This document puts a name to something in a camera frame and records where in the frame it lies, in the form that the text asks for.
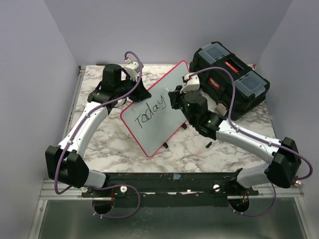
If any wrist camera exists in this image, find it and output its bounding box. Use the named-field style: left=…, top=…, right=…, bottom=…
left=124, top=59, right=140, bottom=81
left=180, top=74, right=200, bottom=93

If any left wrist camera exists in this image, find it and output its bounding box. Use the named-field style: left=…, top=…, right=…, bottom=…
left=124, top=59, right=140, bottom=81

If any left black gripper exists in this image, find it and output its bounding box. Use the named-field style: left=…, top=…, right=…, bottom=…
left=116, top=75, right=152, bottom=103

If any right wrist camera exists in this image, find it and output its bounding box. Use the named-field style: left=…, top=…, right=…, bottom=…
left=180, top=74, right=200, bottom=93

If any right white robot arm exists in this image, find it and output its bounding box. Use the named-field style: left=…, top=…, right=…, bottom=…
left=168, top=86, right=302, bottom=195

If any black red toolbox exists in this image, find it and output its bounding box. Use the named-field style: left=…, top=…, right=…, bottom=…
left=189, top=41, right=270, bottom=121

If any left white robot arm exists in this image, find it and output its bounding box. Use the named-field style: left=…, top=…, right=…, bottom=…
left=45, top=62, right=151, bottom=197

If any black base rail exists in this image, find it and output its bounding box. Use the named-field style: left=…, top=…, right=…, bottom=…
left=79, top=173, right=259, bottom=208

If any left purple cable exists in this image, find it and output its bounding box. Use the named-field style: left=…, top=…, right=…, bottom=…
left=54, top=51, right=144, bottom=220

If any pink-framed whiteboard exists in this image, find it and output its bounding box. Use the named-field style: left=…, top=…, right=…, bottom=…
left=120, top=60, right=189, bottom=157

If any brass pipe fitting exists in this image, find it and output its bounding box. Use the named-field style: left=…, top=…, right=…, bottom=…
left=294, top=180, right=302, bottom=187

